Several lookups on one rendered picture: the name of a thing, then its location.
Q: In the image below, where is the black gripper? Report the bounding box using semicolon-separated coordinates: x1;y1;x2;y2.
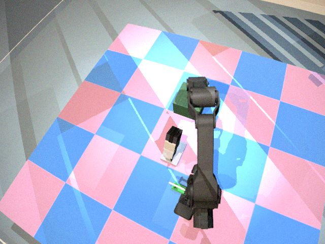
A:
173;164;197;220

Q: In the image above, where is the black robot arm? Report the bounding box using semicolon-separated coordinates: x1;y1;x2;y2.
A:
187;77;222;230

